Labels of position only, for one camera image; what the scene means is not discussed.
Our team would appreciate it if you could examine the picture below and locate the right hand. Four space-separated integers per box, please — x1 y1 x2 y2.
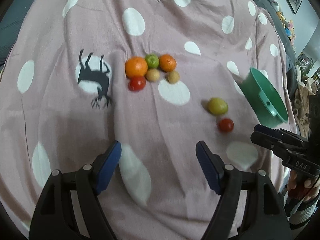
286 170 319 202

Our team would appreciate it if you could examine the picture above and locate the colourful toy pile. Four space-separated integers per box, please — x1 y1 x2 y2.
271 0 296 46

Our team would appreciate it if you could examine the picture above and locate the orange right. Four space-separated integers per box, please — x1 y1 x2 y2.
159 54 177 72

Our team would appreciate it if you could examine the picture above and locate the pink polka dot blanket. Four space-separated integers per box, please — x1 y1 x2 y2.
1 0 289 239

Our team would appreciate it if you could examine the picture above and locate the red tomato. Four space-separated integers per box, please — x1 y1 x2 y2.
217 118 234 133
128 76 146 92

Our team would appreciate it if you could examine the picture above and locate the small green apple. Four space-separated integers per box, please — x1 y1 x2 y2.
145 54 159 69

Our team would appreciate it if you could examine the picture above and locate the large orange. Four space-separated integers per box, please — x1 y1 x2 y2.
125 56 148 79

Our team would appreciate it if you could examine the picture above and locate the beige crumpled cloth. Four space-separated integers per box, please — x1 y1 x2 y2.
292 76 317 138

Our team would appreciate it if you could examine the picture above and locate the green plastic basin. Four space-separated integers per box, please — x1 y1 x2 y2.
239 68 289 128

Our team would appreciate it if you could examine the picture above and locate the beige round fruit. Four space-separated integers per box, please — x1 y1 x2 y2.
167 70 180 84
145 69 160 82

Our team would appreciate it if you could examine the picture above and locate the striped right sleeve forearm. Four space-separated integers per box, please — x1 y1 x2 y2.
289 194 319 230

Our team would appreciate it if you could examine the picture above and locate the yellow-green mango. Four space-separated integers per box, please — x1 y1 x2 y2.
207 98 228 115

